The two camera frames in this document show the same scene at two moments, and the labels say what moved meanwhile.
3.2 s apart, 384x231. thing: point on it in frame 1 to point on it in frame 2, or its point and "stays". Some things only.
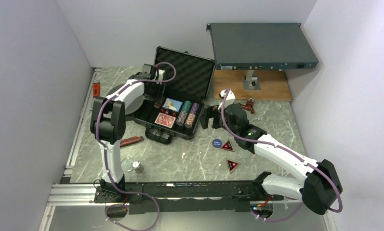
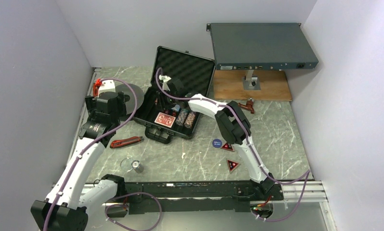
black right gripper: (209, 112) to (170, 92)
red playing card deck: (165, 120) stays
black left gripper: (161, 87) to (91, 105)
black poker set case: (188, 77) stays
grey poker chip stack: (138, 167) stays
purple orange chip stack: (191, 118) stays
